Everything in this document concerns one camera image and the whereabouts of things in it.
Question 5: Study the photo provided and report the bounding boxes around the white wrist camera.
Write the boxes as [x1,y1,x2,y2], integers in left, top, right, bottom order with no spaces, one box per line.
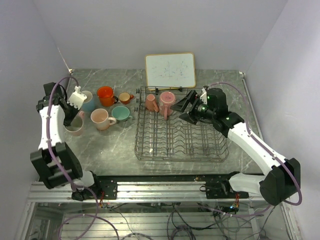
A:
[200,85,209,105]
[67,86,87,110]

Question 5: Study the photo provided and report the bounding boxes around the pink faceted mug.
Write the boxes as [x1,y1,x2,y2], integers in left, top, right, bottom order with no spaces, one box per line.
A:
[64,111,85,137]

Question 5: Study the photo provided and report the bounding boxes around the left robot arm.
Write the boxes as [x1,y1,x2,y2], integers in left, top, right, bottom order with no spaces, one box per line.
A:
[30,82,102,201]

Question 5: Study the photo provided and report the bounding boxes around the white whiteboard with wooden frame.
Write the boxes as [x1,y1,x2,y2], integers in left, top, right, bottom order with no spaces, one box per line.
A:
[145,52,196,91]

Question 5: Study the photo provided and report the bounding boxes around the tangled floor cables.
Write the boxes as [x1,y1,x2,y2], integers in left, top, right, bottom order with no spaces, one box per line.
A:
[87,201,276,240]

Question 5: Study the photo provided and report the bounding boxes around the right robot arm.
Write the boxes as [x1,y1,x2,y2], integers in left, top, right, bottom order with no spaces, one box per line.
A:
[171,87,302,206]

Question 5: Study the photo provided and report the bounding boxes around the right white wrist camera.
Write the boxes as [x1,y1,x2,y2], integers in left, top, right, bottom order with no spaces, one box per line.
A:
[200,85,209,105]

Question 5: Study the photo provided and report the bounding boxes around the dusty pink mug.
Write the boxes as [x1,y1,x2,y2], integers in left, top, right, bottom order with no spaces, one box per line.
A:
[158,91,176,120]

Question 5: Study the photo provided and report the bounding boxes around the aluminium frame rail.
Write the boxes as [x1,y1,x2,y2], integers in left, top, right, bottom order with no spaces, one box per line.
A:
[26,180,291,204]

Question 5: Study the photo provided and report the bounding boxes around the salmon pink mug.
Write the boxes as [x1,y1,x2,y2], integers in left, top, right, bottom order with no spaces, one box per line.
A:
[145,94,159,113]

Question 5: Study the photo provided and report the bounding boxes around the light blue mug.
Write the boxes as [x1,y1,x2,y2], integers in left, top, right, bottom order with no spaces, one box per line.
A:
[81,90,95,113]

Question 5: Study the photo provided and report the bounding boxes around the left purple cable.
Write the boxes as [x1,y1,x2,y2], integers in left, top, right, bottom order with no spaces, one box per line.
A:
[46,76,120,240]

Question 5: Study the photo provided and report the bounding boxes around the mint green cup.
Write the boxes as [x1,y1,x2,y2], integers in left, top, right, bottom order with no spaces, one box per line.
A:
[111,106,133,122]

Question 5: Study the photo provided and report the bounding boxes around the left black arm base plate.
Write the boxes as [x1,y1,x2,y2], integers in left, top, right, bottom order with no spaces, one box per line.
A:
[71,171,118,201]

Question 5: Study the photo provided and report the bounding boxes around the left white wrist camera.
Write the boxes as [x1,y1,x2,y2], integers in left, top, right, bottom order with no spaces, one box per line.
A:
[67,86,87,110]

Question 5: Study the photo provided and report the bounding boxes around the large orange mug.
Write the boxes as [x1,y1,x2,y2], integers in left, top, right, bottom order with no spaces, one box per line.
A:
[96,86,119,107]

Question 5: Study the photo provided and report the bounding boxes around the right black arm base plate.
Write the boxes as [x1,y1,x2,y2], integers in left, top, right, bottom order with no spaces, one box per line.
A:
[199,171,249,199]

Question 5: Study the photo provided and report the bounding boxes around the pale pink gradient mug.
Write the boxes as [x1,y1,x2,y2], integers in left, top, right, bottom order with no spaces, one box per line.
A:
[90,108,117,131]

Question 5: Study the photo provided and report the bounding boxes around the grey wire dish rack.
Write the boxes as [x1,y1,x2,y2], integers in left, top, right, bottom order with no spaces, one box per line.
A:
[134,86,229,163]

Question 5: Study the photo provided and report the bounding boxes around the small orange cup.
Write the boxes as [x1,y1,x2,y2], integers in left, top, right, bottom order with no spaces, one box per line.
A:
[118,92,135,105]

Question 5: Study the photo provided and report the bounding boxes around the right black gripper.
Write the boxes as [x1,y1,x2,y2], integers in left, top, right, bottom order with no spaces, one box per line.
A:
[170,90,216,125]

